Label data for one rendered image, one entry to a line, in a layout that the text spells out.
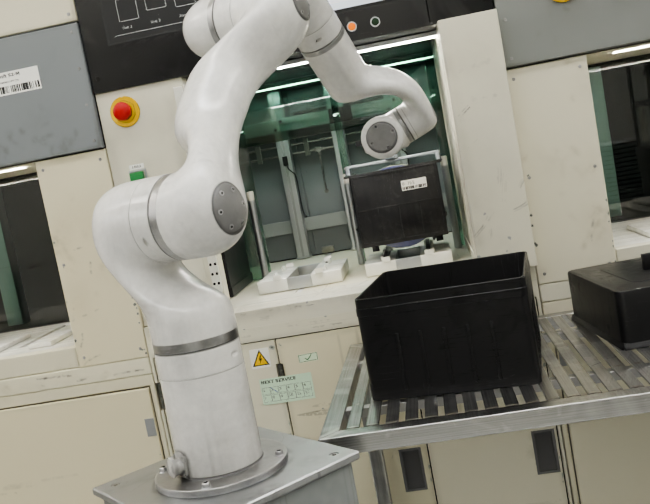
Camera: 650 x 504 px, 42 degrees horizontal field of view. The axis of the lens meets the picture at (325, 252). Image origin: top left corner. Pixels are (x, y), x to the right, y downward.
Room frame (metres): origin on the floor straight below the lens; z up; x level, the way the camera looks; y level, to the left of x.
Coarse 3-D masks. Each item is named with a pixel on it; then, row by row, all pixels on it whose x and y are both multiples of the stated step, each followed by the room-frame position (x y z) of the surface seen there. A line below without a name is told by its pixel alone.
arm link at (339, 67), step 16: (336, 48) 1.53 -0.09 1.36; (352, 48) 1.57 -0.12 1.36; (320, 64) 1.55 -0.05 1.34; (336, 64) 1.55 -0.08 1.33; (352, 64) 1.56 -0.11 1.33; (320, 80) 1.60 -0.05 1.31; (336, 80) 1.57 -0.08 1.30; (352, 80) 1.58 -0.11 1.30; (368, 80) 1.59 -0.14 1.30; (384, 80) 1.60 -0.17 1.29; (400, 80) 1.62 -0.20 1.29; (336, 96) 1.60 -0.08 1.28; (352, 96) 1.60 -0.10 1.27; (368, 96) 1.61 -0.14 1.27; (400, 96) 1.62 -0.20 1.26; (416, 96) 1.63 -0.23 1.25; (400, 112) 1.68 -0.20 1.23; (416, 112) 1.65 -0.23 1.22; (432, 112) 1.67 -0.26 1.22; (416, 128) 1.67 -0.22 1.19; (432, 128) 1.70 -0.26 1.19
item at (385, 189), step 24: (408, 168) 1.99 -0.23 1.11; (432, 168) 1.99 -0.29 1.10; (360, 192) 2.01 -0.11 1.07; (384, 192) 2.00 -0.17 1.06; (408, 192) 1.99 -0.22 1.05; (432, 192) 1.99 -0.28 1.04; (360, 216) 2.01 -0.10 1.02; (384, 216) 2.00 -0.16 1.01; (408, 216) 2.00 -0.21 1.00; (432, 216) 1.99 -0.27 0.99; (360, 240) 2.01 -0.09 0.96; (384, 240) 2.00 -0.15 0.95; (408, 240) 2.00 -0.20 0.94
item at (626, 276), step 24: (624, 264) 1.60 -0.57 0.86; (648, 264) 1.51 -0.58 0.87; (576, 288) 1.60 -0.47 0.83; (600, 288) 1.45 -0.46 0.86; (624, 288) 1.39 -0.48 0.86; (648, 288) 1.37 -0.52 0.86; (576, 312) 1.62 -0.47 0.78; (600, 312) 1.47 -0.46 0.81; (624, 312) 1.37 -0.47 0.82; (648, 312) 1.37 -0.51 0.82; (600, 336) 1.48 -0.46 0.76; (624, 336) 1.37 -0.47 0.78; (648, 336) 1.37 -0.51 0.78
